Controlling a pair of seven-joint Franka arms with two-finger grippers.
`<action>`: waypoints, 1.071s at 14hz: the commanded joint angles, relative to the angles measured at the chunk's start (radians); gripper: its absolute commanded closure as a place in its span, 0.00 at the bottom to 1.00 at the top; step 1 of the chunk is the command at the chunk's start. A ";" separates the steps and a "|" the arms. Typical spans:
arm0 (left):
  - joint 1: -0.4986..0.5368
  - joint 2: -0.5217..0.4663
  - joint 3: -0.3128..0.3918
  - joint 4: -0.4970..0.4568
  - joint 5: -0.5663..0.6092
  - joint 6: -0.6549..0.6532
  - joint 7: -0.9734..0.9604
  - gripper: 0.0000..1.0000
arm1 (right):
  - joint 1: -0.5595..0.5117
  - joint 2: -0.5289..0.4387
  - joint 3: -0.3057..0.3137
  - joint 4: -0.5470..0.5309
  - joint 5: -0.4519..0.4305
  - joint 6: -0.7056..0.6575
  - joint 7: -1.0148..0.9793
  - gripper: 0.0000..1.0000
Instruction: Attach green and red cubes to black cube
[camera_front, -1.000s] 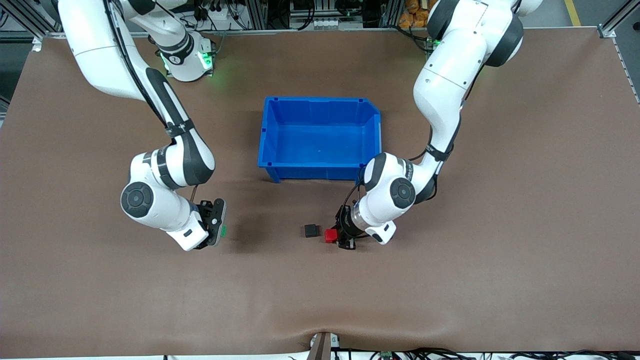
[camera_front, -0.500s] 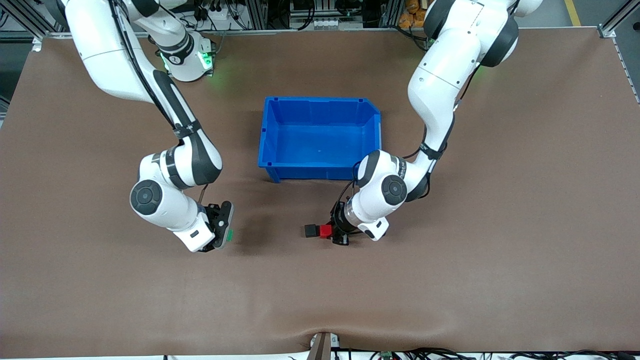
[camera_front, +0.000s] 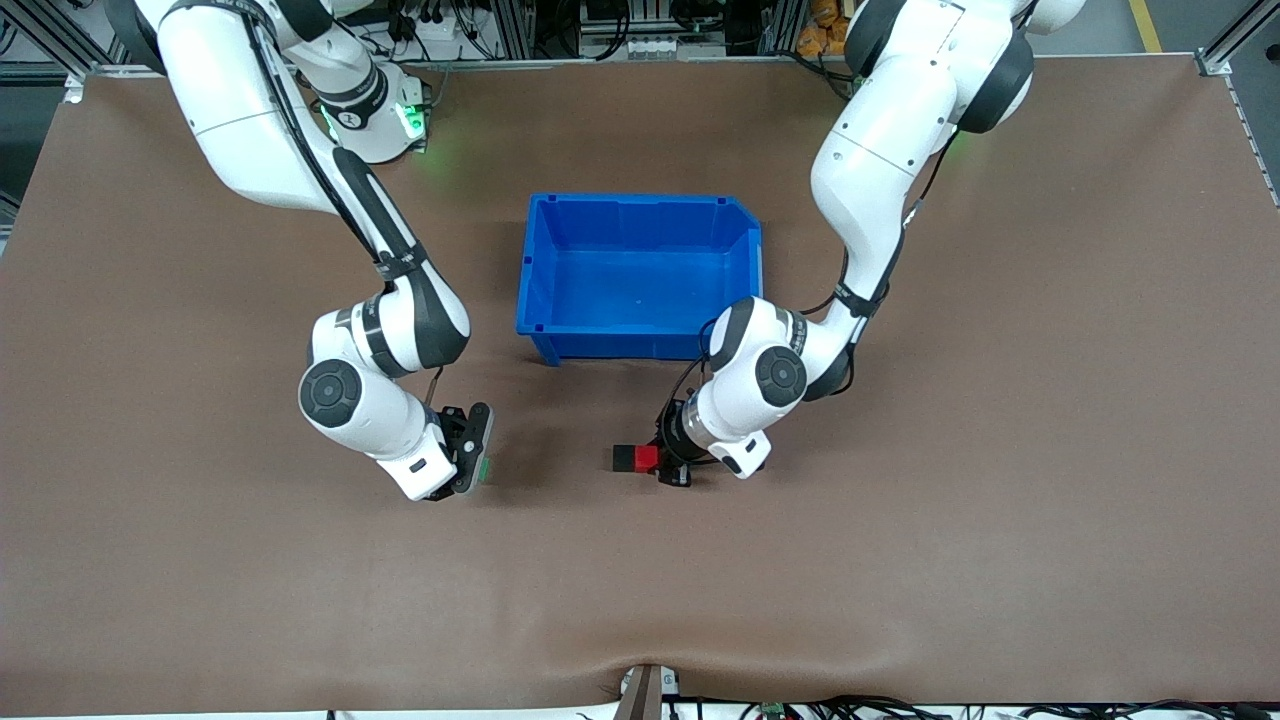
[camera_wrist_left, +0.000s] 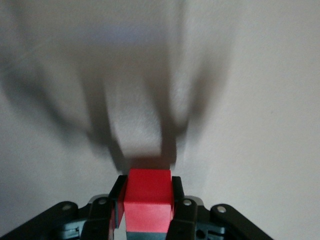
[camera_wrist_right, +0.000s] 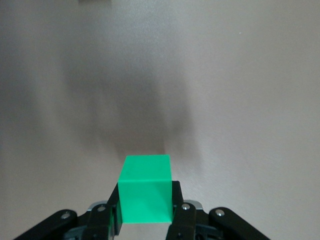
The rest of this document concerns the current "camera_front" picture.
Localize blue plastic storage bin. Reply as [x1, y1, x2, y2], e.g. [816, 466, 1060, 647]
[515, 193, 767, 371]

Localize brown table cover mat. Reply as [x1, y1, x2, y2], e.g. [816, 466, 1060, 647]
[0, 57, 1280, 717]

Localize white power strip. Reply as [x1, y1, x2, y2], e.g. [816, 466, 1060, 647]
[590, 35, 693, 61]

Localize orange bagged items pile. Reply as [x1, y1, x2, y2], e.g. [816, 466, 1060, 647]
[797, 0, 853, 58]

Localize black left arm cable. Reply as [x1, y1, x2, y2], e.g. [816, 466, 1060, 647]
[655, 130, 961, 451]

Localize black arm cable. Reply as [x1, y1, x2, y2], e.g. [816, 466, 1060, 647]
[240, 10, 446, 406]
[655, 130, 961, 451]

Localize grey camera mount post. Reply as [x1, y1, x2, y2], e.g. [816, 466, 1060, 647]
[612, 662, 682, 720]

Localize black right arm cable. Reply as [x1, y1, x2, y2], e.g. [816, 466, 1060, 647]
[240, 10, 446, 406]

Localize black floor cable bundle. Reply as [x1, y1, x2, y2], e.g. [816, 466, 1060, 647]
[690, 695, 1280, 720]

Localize aluminium frame profile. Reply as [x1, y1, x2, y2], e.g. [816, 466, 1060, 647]
[0, 0, 136, 77]
[1195, 0, 1280, 77]

